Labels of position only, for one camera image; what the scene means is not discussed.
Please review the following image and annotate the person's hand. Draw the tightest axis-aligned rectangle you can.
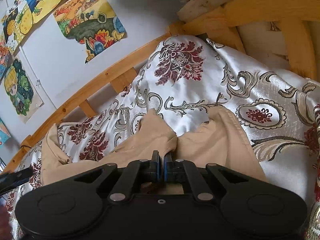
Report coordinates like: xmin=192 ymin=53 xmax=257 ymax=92
xmin=0 ymin=198 xmax=12 ymax=240

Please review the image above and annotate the small peeling girl drawing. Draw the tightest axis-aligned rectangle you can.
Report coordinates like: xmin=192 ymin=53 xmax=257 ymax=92
xmin=0 ymin=119 xmax=11 ymax=146

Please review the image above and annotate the red-haired girl drawing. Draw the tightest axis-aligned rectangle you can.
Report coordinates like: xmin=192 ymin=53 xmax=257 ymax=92
xmin=0 ymin=32 xmax=11 ymax=80

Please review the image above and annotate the landscape flower drawing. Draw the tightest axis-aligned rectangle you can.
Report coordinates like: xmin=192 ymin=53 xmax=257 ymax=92
xmin=54 ymin=0 xmax=126 ymax=63

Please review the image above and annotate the tan large garment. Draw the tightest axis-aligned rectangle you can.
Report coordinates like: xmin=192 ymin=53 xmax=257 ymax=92
xmin=40 ymin=106 xmax=267 ymax=186

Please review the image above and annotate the wooden bed frame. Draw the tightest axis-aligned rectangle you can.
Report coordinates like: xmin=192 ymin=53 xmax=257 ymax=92
xmin=4 ymin=0 xmax=319 ymax=172

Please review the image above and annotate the blond child drawing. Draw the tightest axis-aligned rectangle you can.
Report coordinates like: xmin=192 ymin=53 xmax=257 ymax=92
xmin=3 ymin=57 xmax=44 ymax=124

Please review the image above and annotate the pineapple drawing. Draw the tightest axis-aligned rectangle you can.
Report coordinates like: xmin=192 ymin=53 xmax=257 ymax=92
xmin=2 ymin=0 xmax=33 ymax=55

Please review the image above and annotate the floral satin bedspread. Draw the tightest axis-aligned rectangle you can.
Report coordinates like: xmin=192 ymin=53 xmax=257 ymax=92
xmin=4 ymin=35 xmax=320 ymax=240

